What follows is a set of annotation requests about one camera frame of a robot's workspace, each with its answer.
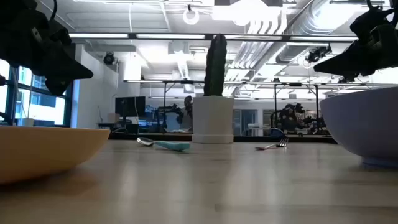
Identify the silver ventilation duct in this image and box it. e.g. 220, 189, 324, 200
275, 0, 368, 65

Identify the fork with red handle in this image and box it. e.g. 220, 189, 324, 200
254, 138, 290, 151

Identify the white light strip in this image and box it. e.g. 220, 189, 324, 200
68, 33, 129, 39
224, 34, 282, 40
290, 35, 358, 42
136, 34, 206, 40

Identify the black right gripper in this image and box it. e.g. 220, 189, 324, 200
313, 5, 398, 84

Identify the spoon with teal handle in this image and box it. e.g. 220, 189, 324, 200
136, 136, 192, 152

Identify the cardboard box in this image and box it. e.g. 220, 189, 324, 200
106, 112, 121, 124

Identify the black ceiling-mounted device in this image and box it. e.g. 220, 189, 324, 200
305, 44, 333, 64

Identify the black ceiling spotlight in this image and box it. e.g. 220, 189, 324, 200
103, 52, 117, 66

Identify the black table frame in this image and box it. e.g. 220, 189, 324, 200
108, 133, 338, 145

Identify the black background rig frame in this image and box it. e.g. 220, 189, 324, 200
229, 81, 398, 136
123, 79, 205, 134

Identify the lilac bowl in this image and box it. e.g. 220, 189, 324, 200
319, 86, 398, 169

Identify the white hexagonal plant pot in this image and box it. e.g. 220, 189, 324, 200
191, 95, 235, 145

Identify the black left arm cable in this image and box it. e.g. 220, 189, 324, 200
49, 0, 59, 23

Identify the white ring light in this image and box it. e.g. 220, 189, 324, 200
182, 8, 201, 26

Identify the green cactus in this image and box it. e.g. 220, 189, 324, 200
203, 33, 228, 98

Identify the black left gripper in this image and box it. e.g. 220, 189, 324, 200
0, 0, 94, 96

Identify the window with dark frame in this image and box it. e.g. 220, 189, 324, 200
0, 58, 74, 128

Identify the black computer monitor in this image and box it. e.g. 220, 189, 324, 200
114, 96, 147, 118

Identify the orange plate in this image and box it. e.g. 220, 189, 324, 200
0, 125, 111, 185

